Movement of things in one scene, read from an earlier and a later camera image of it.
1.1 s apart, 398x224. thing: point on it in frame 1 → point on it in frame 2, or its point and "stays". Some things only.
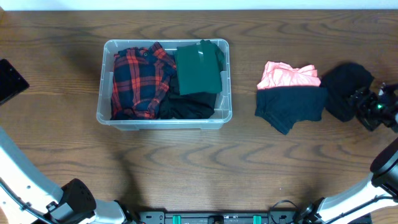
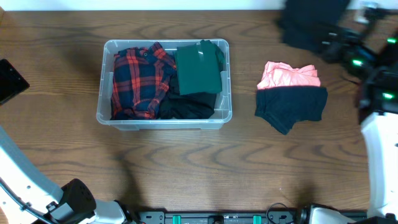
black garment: (193, 106) stays
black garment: (339, 82) → (303, 23)
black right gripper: (367, 96) → (340, 40)
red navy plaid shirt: (142, 77) stays
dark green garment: (199, 67) stays
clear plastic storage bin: (165, 84) stays
